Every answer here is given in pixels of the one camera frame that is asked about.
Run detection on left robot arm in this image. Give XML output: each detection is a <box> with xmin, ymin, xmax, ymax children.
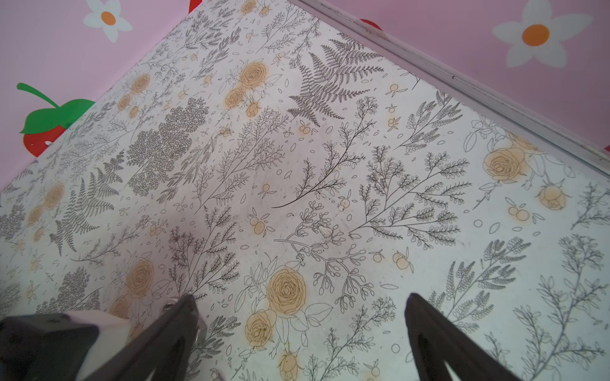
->
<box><xmin>1</xmin><ymin>311</ymin><xmax>130</xmax><ymax>380</ymax></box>

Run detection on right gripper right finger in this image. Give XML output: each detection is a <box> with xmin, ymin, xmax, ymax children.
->
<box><xmin>404</xmin><ymin>293</ymin><xmax>517</xmax><ymax>380</ymax></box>

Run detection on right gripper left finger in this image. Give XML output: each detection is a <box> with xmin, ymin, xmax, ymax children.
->
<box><xmin>87</xmin><ymin>295</ymin><xmax>200</xmax><ymax>381</ymax></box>

